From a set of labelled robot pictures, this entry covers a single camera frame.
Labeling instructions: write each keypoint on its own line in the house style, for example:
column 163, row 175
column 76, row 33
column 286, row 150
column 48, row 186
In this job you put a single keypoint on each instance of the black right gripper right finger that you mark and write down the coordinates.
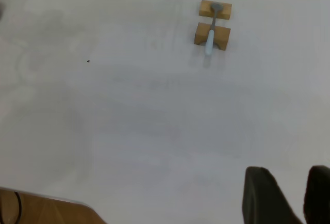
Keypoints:
column 319, row 195

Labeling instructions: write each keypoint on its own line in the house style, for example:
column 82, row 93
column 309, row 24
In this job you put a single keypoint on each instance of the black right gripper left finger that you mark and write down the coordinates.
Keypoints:
column 265, row 203

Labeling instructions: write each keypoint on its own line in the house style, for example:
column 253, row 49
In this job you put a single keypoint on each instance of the arched wooden block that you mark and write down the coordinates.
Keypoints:
column 223, row 37

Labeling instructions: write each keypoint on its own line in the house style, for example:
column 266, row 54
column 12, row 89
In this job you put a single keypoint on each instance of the flat wooden block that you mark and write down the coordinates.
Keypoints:
column 227, row 12

